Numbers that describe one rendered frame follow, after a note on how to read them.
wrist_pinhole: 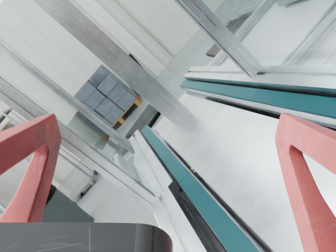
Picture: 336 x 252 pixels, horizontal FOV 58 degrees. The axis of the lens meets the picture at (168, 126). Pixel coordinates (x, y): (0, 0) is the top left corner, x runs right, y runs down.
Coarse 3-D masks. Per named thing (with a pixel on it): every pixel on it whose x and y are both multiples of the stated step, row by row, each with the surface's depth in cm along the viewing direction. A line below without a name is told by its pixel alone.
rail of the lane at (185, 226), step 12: (168, 192) 54; (156, 204) 55; (168, 204) 51; (180, 204) 50; (156, 216) 52; (168, 216) 50; (180, 216) 46; (192, 216) 49; (168, 228) 46; (180, 228) 44; (192, 228) 42; (204, 228) 48; (180, 240) 43; (192, 240) 40; (204, 240) 40; (216, 240) 47
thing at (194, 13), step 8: (176, 0) 56; (184, 0) 54; (184, 8) 56; (192, 8) 55; (192, 16) 57; (200, 16) 55; (200, 24) 57; (208, 24) 56; (208, 32) 58; (216, 32) 56; (216, 40) 58; (224, 40) 57; (224, 48) 58; (232, 48) 58; (232, 56) 59; (240, 56) 58; (240, 64) 59; (248, 64) 59; (248, 72) 60; (256, 72) 60
